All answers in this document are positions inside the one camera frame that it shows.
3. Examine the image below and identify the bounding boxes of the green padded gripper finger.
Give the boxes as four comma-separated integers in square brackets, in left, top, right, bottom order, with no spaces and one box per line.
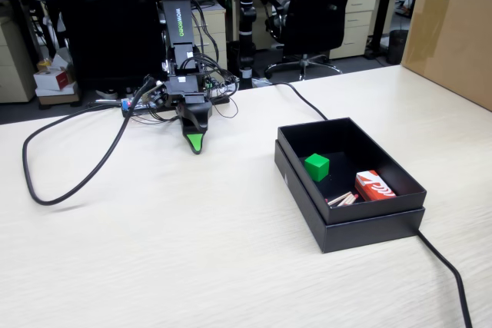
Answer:
[181,131,208,156]

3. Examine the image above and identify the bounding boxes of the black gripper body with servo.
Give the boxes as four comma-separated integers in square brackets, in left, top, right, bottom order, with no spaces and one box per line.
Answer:
[165,75,206,107]

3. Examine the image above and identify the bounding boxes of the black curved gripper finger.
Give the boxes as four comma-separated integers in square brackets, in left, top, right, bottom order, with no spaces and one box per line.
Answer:
[179,100,214,134]

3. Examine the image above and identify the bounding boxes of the green cube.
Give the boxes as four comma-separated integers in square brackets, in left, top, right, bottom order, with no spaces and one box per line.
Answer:
[303,152,331,183]

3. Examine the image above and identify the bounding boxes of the beige drawer cabinet behind arm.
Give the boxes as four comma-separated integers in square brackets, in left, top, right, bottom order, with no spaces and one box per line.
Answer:
[189,2,228,72]

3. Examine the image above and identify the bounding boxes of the controller board with red light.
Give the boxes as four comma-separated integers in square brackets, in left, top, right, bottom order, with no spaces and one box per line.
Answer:
[119,98,145,118]

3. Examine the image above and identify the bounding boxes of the black pole with white bands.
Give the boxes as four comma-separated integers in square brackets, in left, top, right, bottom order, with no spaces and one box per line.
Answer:
[236,0,258,90]

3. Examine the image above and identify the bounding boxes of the large black office chair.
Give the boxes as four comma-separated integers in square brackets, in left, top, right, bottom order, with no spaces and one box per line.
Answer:
[48,0,168,93]

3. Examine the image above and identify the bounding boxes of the white and red carton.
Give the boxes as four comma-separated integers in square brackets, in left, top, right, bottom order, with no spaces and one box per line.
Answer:
[32,68,77,93]

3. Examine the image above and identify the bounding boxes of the black mesh swivel chair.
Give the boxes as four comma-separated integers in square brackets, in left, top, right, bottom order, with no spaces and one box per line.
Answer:
[260,0,359,81]

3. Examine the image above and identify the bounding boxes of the beige drawer cabinet under desk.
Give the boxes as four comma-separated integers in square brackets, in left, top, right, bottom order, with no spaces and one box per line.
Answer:
[0,15,38,104]

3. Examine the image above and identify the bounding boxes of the orange and white matchbox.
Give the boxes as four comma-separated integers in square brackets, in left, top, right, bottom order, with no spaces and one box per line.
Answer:
[354,169,397,203]

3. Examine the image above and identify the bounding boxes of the black open box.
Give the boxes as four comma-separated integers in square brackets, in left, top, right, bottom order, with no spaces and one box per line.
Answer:
[273,139,427,254]

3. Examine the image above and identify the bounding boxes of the black open box tray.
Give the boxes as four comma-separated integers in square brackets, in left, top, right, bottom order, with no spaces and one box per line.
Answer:
[277,116,428,226]

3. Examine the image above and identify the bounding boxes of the black waste bin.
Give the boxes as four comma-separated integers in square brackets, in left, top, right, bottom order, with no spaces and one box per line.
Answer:
[385,28,410,66]

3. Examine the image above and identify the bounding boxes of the large brown cardboard box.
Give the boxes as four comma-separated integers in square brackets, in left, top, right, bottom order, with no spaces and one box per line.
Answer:
[400,0,492,112]

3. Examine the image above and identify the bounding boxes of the small wrist camera board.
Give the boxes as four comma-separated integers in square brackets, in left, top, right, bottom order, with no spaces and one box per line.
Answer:
[141,81,169,109]

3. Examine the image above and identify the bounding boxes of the thick black sleeved cable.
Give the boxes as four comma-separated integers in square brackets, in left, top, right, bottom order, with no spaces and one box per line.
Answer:
[21,77,158,207]

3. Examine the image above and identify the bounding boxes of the white drawer cabinet silver handles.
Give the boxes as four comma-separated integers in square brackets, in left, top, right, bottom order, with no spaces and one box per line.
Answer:
[329,0,379,61]

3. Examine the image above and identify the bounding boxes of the smooth black power cable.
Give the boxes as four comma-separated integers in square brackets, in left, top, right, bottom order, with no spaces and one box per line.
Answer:
[264,81,474,328]

